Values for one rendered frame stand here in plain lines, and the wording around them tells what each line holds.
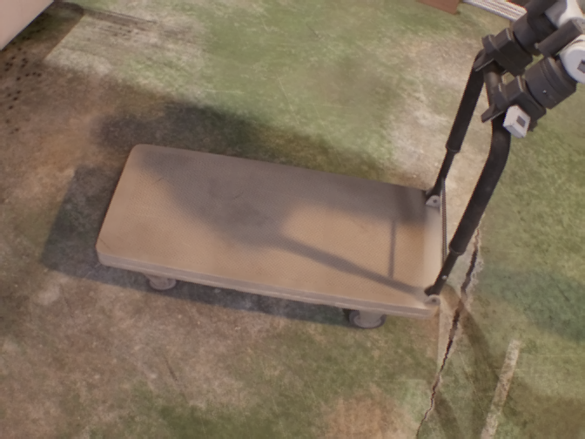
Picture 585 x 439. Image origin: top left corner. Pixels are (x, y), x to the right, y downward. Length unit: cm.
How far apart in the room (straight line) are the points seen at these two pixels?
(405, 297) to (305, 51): 122
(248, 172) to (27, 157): 80
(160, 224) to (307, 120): 76
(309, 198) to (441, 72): 105
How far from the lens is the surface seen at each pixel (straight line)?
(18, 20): 221
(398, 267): 167
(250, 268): 161
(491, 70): 139
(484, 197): 132
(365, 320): 174
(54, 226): 199
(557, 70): 120
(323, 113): 228
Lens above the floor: 154
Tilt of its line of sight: 52 degrees down
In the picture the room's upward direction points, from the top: 8 degrees clockwise
